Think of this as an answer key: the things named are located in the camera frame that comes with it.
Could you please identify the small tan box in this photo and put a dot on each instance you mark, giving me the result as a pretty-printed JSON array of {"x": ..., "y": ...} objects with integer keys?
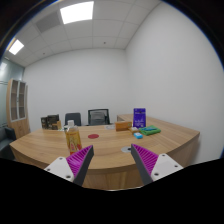
[{"x": 134, "y": 130}]

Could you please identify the brown cardboard box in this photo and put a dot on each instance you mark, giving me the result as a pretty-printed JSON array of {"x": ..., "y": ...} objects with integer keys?
[{"x": 59, "y": 125}]

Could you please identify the purple upright box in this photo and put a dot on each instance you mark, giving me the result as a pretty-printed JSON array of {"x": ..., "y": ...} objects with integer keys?
[{"x": 139, "y": 117}]

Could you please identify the black mesh office chair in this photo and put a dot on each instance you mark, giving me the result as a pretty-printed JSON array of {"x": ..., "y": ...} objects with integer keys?
[{"x": 98, "y": 116}]

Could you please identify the yellow tea drink bottle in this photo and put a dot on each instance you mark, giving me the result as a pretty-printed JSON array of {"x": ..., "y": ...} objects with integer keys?
[{"x": 73, "y": 138}]

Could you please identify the round white disc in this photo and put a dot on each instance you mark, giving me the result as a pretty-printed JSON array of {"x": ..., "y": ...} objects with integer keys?
[{"x": 109, "y": 127}]

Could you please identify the green flat box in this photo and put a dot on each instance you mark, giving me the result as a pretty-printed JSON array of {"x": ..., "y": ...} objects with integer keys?
[{"x": 150, "y": 130}]

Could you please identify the small square ceiling light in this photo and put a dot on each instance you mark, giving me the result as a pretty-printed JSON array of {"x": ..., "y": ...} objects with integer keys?
[{"x": 16, "y": 47}]

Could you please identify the large square ceiling light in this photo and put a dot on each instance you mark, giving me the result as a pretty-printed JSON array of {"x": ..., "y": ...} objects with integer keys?
[{"x": 77, "y": 12}]

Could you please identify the wooden glass-door shelf cabinet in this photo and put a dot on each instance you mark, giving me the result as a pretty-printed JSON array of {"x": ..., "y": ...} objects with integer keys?
[{"x": 18, "y": 110}]

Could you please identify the dark padded office chair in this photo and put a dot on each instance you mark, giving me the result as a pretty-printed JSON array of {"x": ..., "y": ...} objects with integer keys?
[{"x": 73, "y": 118}]

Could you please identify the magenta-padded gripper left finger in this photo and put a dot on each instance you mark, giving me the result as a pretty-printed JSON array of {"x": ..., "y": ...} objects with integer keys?
[{"x": 63, "y": 166}]

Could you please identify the flat round red coaster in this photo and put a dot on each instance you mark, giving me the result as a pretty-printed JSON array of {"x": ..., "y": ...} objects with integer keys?
[{"x": 93, "y": 136}]

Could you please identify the small dark box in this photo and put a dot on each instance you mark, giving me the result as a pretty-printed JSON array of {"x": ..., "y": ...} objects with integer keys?
[{"x": 44, "y": 122}]

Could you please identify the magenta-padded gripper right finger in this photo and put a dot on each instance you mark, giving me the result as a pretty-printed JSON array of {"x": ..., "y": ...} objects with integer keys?
[{"x": 160, "y": 165}]

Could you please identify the dark sofa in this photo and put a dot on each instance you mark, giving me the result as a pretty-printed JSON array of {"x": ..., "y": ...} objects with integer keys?
[{"x": 6, "y": 141}]

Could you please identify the small light blue box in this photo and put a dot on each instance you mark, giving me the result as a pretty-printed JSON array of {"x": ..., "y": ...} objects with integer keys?
[{"x": 138, "y": 135}]

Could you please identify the ceiling air vent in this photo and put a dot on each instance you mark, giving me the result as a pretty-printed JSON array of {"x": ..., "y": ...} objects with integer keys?
[{"x": 48, "y": 22}]

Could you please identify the orange cardboard box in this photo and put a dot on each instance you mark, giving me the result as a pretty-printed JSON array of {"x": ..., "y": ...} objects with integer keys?
[{"x": 123, "y": 126}]

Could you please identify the large dark box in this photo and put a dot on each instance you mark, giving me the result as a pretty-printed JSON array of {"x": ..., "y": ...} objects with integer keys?
[{"x": 52, "y": 120}]

